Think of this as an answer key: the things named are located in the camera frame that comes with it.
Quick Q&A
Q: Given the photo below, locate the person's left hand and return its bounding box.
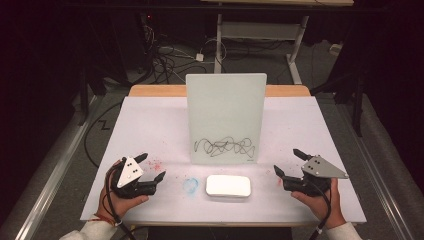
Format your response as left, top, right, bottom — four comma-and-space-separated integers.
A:
95, 159, 150, 224

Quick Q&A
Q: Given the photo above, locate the metal floor rail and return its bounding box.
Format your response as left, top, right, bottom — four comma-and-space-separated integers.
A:
334, 103, 418, 240
13, 95, 103, 240

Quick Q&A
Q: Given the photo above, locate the white metal desk frame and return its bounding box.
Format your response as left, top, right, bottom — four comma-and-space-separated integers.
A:
199, 0, 355, 85

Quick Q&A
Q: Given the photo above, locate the white table mat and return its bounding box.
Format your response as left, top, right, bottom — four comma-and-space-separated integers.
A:
80, 96, 367, 224

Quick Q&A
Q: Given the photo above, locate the white whiteboard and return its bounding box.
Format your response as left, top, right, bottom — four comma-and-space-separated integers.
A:
185, 73, 268, 165

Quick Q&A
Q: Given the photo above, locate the wooden table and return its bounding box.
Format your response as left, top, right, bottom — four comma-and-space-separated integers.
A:
80, 84, 367, 228

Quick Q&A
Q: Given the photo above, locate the white board eraser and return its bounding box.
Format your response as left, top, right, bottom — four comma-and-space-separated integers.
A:
205, 174, 252, 199

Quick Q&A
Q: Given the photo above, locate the person's right hand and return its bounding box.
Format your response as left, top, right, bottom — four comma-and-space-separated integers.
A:
290, 177, 347, 230

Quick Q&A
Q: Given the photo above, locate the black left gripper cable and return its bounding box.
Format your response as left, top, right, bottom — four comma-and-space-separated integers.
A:
104, 164, 137, 240

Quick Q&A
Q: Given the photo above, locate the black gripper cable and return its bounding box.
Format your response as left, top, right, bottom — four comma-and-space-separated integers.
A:
308, 181, 333, 240
104, 164, 137, 240

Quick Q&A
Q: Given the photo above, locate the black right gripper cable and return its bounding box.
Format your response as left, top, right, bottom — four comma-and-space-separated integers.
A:
308, 181, 333, 240

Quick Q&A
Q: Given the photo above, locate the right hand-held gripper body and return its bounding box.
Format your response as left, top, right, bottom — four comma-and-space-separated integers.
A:
282, 154, 350, 198

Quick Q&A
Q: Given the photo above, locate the tangle of floor cables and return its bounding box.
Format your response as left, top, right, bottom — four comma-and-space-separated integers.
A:
138, 13, 209, 85

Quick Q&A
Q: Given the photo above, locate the black floor cable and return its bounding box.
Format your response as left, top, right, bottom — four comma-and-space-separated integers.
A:
83, 101, 123, 169

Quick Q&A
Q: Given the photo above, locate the red bracelet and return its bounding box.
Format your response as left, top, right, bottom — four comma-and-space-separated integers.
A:
93, 213, 117, 226

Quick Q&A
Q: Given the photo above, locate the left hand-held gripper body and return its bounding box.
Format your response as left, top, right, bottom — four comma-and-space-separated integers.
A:
109, 156, 158, 200

